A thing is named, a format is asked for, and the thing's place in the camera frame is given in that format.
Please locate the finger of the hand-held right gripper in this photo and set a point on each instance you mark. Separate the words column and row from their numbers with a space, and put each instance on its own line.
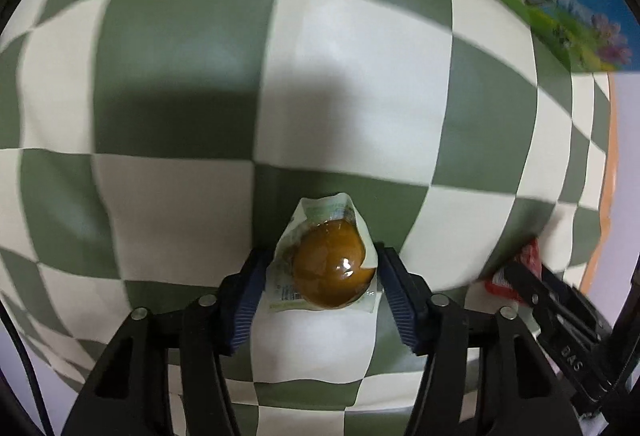
column 575, row 298
column 522, row 283

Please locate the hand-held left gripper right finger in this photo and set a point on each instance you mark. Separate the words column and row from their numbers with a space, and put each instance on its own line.
column 402, row 303

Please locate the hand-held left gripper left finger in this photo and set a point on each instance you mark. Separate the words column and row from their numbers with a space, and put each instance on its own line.
column 245, row 311

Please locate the small red and white packet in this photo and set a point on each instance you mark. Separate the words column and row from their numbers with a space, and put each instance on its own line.
column 522, row 261

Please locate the braised egg packet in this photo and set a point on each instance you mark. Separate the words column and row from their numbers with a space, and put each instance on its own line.
column 327, row 273

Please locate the green checkered blanket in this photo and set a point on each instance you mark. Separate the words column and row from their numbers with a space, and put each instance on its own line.
column 175, row 91

